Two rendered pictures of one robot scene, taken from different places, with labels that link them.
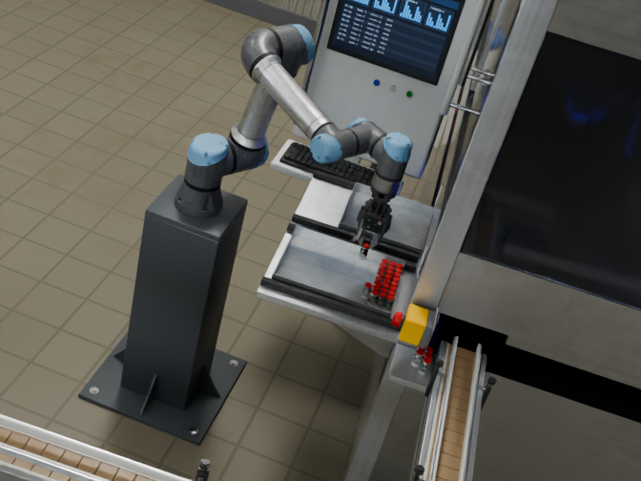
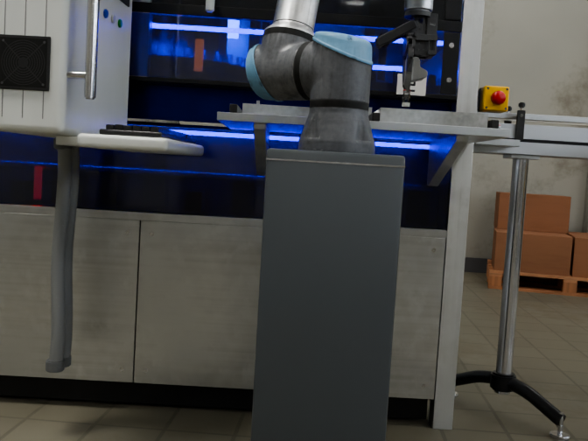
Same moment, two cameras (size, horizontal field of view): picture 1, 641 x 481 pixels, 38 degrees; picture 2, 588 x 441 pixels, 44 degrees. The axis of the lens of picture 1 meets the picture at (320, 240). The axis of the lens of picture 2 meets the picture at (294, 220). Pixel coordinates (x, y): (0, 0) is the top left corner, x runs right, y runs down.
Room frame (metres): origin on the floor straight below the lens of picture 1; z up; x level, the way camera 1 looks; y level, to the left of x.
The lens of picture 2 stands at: (2.58, 1.83, 0.75)
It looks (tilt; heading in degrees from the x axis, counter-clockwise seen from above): 4 degrees down; 265
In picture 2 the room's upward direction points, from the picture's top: 3 degrees clockwise
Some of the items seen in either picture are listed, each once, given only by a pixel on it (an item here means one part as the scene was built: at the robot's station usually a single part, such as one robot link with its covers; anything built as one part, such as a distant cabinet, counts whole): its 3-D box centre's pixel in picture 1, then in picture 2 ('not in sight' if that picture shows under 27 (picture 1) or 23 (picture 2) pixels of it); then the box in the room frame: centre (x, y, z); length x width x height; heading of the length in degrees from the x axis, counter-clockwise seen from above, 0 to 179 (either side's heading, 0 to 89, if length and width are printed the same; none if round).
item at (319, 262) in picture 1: (340, 271); (421, 122); (2.10, -0.08, 0.90); 0.34 x 0.26 x 0.04; 86
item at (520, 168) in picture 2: not in sight; (511, 275); (1.69, -0.43, 0.46); 0.09 x 0.09 x 0.77; 86
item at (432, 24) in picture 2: (378, 207); (419, 35); (2.12, -0.13, 1.13); 0.09 x 0.08 x 0.12; 175
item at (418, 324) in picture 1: (416, 325); (493, 99); (1.84, -0.29, 0.99); 0.08 x 0.07 x 0.07; 86
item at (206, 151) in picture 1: (208, 158); (338, 67); (2.40, 0.40, 0.96); 0.13 x 0.12 x 0.14; 140
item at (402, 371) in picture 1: (417, 369); (491, 143); (1.82, -0.33, 0.87); 0.14 x 0.13 x 0.02; 86
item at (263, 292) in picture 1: (364, 252); (354, 129); (2.27, -0.14, 0.87); 0.70 x 0.48 x 0.02; 176
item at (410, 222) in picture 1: (398, 222); (292, 117); (2.44, -0.22, 0.90); 0.34 x 0.26 x 0.04; 86
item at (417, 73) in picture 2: (361, 235); (416, 74); (2.12, -0.10, 1.03); 0.06 x 0.03 x 0.09; 175
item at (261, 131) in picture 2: not in sight; (261, 151); (2.52, -0.14, 0.79); 0.34 x 0.03 x 0.13; 86
